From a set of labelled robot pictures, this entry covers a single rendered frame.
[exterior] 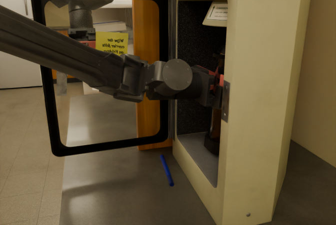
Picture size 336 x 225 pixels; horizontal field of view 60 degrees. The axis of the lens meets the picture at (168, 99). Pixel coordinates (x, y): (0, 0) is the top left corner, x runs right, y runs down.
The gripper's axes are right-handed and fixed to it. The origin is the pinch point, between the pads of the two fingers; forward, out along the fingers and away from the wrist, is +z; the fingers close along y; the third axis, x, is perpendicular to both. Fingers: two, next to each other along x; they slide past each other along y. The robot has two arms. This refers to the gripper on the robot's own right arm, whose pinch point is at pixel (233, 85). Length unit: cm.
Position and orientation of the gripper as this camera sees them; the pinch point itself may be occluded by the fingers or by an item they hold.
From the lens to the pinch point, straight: 66.8
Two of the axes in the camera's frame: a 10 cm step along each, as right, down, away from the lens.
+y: -3.3, -2.7, 9.0
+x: -0.7, 9.6, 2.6
